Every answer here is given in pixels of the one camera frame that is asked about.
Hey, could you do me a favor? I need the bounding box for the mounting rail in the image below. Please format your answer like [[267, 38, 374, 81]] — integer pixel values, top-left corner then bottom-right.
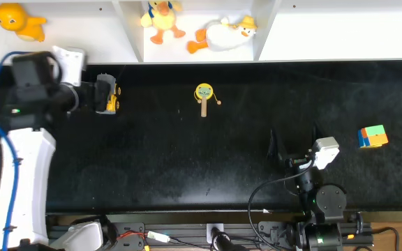
[[45, 211, 401, 251]]

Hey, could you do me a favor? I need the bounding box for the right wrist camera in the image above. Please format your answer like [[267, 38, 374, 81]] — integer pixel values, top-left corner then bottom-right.
[[311, 136, 341, 171]]

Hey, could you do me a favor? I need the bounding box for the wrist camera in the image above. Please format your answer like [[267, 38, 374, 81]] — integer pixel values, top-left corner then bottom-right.
[[51, 45, 87, 88], [311, 136, 341, 171]]

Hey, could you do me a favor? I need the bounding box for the white shelf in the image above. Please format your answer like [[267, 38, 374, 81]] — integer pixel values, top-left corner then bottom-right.
[[0, 0, 402, 66]]

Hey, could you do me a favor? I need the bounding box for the white plush duck yellow hat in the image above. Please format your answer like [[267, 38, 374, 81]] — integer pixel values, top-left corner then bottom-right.
[[186, 15, 258, 55]]

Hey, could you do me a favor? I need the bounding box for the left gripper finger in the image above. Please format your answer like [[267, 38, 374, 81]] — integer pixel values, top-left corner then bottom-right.
[[94, 77, 111, 114]]

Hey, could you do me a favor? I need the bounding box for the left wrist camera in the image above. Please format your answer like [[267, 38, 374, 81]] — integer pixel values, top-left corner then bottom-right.
[[51, 45, 87, 88]]

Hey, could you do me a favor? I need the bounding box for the yellow rattle drum toy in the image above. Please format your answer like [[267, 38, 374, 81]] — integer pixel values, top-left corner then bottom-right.
[[193, 82, 223, 119]]

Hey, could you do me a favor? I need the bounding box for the grey and yellow toy truck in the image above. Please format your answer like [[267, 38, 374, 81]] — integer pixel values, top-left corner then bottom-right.
[[95, 73, 123, 116]]

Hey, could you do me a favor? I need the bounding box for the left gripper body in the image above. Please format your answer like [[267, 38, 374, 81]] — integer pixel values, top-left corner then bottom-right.
[[77, 81, 97, 112]]

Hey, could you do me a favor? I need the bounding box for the blue cable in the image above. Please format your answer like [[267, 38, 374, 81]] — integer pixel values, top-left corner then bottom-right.
[[0, 50, 31, 251]]

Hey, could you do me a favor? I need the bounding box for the many-coloured puzzle cube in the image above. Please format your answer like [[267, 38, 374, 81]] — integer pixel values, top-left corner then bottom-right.
[[357, 124, 389, 150]]

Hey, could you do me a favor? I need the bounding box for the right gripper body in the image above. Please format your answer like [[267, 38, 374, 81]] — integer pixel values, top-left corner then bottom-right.
[[283, 155, 315, 172]]

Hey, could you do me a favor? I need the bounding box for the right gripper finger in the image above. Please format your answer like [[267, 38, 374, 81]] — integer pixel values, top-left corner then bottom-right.
[[311, 121, 325, 144], [266, 128, 287, 162]]

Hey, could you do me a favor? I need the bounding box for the yellow rubber duck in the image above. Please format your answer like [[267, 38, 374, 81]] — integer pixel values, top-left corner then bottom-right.
[[0, 2, 47, 43]]

